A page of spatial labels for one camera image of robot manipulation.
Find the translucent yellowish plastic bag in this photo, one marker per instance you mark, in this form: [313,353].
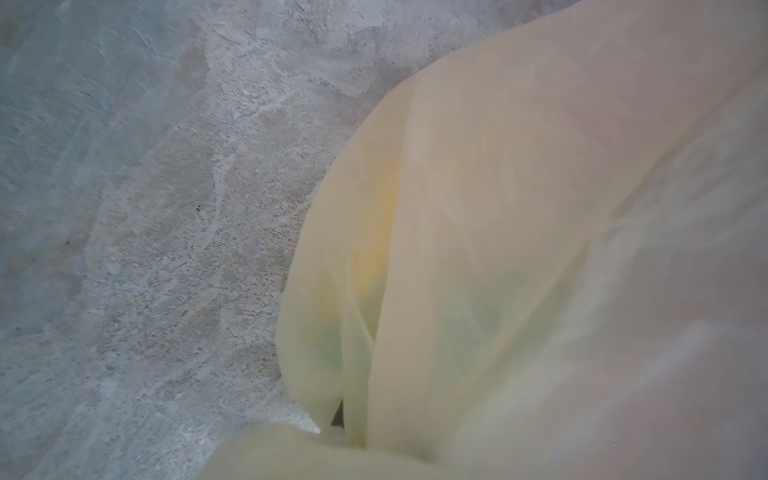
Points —
[544,256]

